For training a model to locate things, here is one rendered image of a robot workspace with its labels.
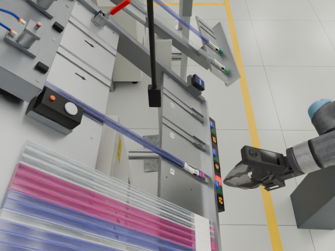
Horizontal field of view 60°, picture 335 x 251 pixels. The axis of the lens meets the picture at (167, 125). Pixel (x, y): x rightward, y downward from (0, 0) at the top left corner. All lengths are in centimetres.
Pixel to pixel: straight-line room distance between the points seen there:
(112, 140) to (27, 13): 60
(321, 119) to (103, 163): 68
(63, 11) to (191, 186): 51
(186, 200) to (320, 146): 34
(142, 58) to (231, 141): 107
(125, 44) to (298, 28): 215
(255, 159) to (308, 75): 169
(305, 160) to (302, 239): 94
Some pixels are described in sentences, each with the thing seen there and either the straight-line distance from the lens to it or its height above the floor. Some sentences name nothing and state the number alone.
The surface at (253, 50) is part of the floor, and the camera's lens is 247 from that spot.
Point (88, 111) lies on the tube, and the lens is 60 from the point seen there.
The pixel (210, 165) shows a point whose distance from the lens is 87.
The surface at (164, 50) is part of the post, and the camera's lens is 113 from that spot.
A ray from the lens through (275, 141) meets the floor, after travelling 190.
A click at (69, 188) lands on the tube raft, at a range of 51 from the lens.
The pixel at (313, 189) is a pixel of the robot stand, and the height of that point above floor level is 26.
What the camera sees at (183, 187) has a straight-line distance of 75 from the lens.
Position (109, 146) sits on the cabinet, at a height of 62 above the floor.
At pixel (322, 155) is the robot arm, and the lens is 76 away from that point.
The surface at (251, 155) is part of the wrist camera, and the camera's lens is 74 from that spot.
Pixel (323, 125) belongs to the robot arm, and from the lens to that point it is 90.
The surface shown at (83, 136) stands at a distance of 58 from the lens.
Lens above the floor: 148
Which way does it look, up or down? 53 degrees down
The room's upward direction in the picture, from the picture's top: straight up
